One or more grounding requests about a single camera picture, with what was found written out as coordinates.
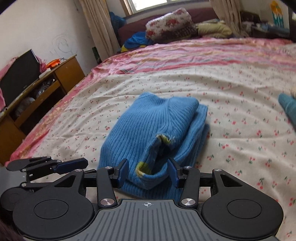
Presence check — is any blue yellow striped knit sweater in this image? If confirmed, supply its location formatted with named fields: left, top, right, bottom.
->
left=98, top=92, right=209, bottom=200

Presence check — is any wooden desk cabinet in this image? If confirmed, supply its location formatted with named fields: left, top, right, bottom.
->
left=1, top=55, right=85, bottom=164

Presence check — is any cherry print bed sheet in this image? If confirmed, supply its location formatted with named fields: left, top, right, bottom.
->
left=31, top=63, right=295, bottom=240

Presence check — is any black monitor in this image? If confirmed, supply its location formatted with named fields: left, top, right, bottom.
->
left=1, top=49, right=41, bottom=107

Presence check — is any orange object on desk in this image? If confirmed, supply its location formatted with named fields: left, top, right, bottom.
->
left=46, top=59, right=61, bottom=69

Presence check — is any teal folded garment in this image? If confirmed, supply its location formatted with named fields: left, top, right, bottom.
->
left=278, top=93, right=296, bottom=128

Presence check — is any beige left curtain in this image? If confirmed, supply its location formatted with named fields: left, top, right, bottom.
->
left=80, top=0, right=120, bottom=61

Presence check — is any beige curtain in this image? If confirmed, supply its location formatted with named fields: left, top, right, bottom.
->
left=210, top=0, right=248, bottom=38
left=80, top=0, right=120, bottom=61

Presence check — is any pink floral bed cover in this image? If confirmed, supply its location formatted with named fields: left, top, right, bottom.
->
left=9, top=38, right=295, bottom=162

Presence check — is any blue cloth near window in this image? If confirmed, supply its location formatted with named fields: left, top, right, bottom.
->
left=120, top=32, right=154, bottom=53

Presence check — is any olive green pillow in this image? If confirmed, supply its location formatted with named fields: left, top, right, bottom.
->
left=196, top=22, right=233, bottom=39

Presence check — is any floral rolled quilt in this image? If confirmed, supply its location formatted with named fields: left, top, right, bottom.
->
left=145, top=8, right=197, bottom=43

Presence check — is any maroon bench cushion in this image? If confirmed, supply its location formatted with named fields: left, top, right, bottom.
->
left=118, top=8, right=218, bottom=46

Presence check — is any dark nightstand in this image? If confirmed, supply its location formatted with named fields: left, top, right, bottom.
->
left=240, top=11, right=290, bottom=39

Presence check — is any beige right curtain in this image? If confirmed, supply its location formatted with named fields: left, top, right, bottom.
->
left=210, top=0, right=248, bottom=38

